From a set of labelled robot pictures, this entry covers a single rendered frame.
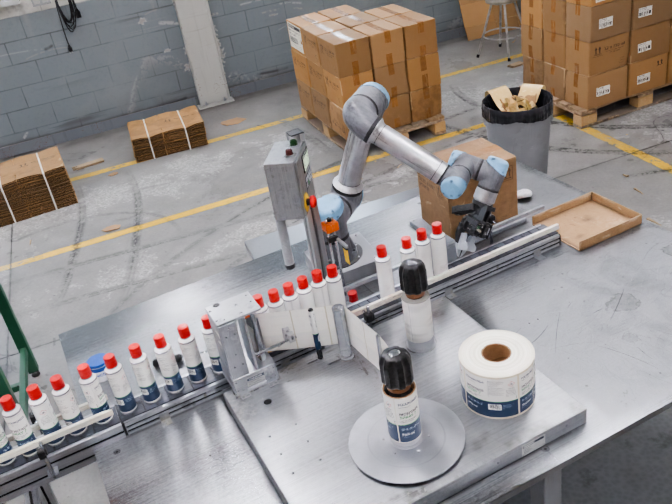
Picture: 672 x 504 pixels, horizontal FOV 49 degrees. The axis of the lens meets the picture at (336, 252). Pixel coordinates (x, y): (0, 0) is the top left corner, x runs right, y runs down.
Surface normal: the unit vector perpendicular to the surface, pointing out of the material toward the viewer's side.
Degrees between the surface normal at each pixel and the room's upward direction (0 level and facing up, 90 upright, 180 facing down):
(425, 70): 90
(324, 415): 0
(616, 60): 92
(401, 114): 90
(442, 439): 0
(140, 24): 90
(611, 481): 2
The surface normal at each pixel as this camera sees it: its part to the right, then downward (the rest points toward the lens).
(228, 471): -0.15, -0.85
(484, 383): -0.43, 0.52
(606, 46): 0.36, 0.38
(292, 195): -0.14, 0.52
